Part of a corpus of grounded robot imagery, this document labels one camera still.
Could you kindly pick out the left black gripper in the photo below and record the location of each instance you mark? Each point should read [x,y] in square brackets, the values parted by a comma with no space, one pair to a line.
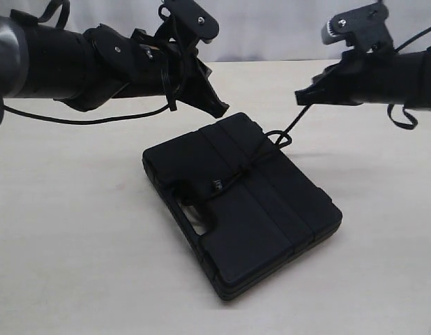
[172,68]

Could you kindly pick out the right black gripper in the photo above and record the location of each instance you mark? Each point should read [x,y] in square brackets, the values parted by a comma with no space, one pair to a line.
[353,80]

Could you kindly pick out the black plastic carry case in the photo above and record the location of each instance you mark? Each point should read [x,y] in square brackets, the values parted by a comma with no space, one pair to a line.
[243,205]

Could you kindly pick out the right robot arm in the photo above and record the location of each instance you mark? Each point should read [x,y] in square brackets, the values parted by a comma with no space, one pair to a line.
[400,81]

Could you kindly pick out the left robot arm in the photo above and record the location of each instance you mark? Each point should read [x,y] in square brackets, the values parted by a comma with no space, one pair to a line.
[40,58]

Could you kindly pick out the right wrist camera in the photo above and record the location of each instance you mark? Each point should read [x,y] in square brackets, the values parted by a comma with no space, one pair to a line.
[363,29]

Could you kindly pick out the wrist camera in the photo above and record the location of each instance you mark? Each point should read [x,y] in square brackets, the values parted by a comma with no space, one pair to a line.
[195,18]
[363,29]

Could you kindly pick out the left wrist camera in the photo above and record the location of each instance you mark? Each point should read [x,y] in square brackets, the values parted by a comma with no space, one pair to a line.
[195,18]

